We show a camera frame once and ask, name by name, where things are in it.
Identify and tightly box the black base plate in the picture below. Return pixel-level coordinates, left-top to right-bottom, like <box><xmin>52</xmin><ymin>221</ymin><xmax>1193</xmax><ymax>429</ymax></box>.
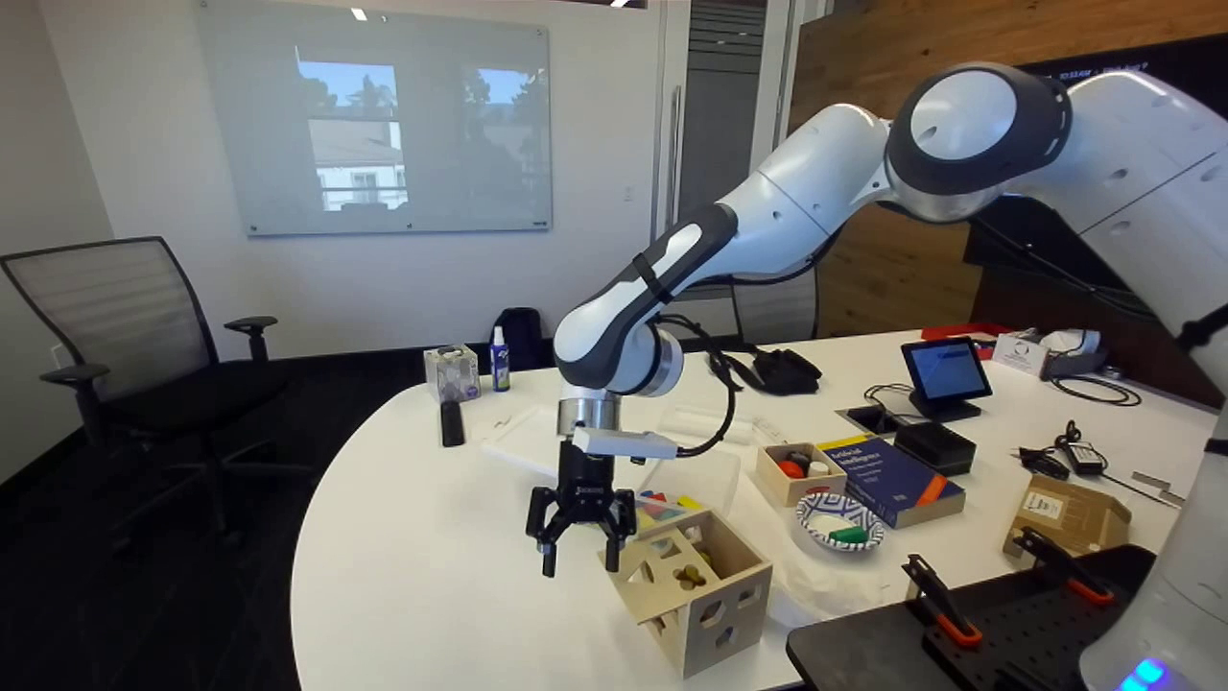
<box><xmin>781</xmin><ymin>540</ymin><xmax>1161</xmax><ymax>691</ymax></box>

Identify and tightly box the small clear plastic box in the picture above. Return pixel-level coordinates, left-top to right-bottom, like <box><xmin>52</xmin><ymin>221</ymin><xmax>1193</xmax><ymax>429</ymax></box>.
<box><xmin>422</xmin><ymin>341</ymin><xmax>483</xmax><ymax>404</ymax></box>

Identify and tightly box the black rectangular device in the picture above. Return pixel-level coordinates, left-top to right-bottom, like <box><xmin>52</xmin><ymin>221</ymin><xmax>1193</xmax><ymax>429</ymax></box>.
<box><xmin>889</xmin><ymin>419</ymin><xmax>979</xmax><ymax>476</ymax></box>

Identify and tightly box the black mesh office chair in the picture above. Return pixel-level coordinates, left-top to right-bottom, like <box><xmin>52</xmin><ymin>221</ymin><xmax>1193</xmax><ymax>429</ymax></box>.
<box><xmin>0</xmin><ymin>233</ymin><xmax>293</xmax><ymax>553</ymax></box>

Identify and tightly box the white round device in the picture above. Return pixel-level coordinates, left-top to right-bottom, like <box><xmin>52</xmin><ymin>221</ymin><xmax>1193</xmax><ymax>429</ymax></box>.
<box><xmin>1037</xmin><ymin>323</ymin><xmax>1110</xmax><ymax>381</ymax></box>

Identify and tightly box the small spray bottle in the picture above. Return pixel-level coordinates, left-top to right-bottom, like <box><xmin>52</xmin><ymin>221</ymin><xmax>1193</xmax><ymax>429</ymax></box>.
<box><xmin>486</xmin><ymin>323</ymin><xmax>514</xmax><ymax>395</ymax></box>

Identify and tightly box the blue hardcover book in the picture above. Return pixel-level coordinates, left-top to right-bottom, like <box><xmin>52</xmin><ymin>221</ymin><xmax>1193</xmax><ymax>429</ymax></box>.
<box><xmin>822</xmin><ymin>433</ymin><xmax>972</xmax><ymax>533</ymax></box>

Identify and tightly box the small open wooden box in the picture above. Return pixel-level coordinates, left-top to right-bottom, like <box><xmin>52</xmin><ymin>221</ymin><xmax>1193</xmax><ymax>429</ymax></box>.
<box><xmin>747</xmin><ymin>437</ymin><xmax>852</xmax><ymax>511</ymax></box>

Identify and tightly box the flat black phone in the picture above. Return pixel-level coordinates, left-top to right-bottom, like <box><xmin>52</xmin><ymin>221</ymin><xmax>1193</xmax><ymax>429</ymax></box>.
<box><xmin>835</xmin><ymin>401</ymin><xmax>905</xmax><ymax>437</ymax></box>

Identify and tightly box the grey metal bracket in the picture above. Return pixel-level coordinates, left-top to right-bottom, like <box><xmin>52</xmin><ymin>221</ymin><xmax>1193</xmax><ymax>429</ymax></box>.
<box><xmin>1106</xmin><ymin>468</ymin><xmax>1188</xmax><ymax>511</ymax></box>

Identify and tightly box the black camera cable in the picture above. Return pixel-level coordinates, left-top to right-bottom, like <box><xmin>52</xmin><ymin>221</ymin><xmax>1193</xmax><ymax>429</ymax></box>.
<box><xmin>656</xmin><ymin>311</ymin><xmax>770</xmax><ymax>460</ymax></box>

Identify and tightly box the black adapter with cables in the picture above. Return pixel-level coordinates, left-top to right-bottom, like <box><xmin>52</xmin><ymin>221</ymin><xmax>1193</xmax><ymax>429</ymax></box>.
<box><xmin>1013</xmin><ymin>419</ymin><xmax>1116</xmax><ymax>483</ymax></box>

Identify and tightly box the wall-mounted glass whiteboard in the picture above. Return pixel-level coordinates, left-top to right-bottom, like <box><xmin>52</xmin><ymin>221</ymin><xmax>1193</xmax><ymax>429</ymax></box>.
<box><xmin>197</xmin><ymin>0</ymin><xmax>555</xmax><ymax>244</ymax></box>

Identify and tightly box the blue patterned plate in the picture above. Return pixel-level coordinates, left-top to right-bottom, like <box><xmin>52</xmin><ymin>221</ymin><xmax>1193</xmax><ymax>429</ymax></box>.
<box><xmin>790</xmin><ymin>491</ymin><xmax>885</xmax><ymax>562</ymax></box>

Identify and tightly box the wooden shape sorter cube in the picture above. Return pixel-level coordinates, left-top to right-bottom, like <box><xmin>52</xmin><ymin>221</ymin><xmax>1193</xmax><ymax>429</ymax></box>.
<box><xmin>606</xmin><ymin>505</ymin><xmax>777</xmax><ymax>685</ymax></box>

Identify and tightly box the black tablet on stand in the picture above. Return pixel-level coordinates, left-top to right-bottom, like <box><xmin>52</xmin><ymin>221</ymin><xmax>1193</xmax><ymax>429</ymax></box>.
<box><xmin>899</xmin><ymin>333</ymin><xmax>992</xmax><ymax>421</ymax></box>

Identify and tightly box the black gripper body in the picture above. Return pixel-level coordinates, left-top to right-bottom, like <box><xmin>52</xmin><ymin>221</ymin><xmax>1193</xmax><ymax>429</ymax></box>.
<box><xmin>550</xmin><ymin>437</ymin><xmax>620</xmax><ymax>515</ymax></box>

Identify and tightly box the brown cardboard box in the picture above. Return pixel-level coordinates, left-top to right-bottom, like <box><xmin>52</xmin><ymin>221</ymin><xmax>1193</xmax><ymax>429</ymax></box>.
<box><xmin>1000</xmin><ymin>471</ymin><xmax>1137</xmax><ymax>562</ymax></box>

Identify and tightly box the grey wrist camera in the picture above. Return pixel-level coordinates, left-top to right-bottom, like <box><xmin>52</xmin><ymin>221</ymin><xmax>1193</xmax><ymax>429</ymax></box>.
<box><xmin>568</xmin><ymin>427</ymin><xmax>683</xmax><ymax>464</ymax></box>

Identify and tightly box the flat red object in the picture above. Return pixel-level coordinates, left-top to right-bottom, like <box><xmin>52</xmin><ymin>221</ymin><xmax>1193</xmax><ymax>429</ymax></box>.
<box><xmin>918</xmin><ymin>318</ymin><xmax>1000</xmax><ymax>346</ymax></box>

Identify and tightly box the clear plastic container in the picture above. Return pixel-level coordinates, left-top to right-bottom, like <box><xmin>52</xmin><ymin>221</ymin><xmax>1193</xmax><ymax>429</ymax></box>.
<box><xmin>634</xmin><ymin>441</ymin><xmax>747</xmax><ymax>521</ymax></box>

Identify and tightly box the black orange clamp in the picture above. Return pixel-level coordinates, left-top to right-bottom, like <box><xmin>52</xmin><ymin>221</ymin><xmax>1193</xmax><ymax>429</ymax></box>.
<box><xmin>899</xmin><ymin>548</ymin><xmax>990</xmax><ymax>654</ymax></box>
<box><xmin>1013</xmin><ymin>525</ymin><xmax>1119</xmax><ymax>611</ymax></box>

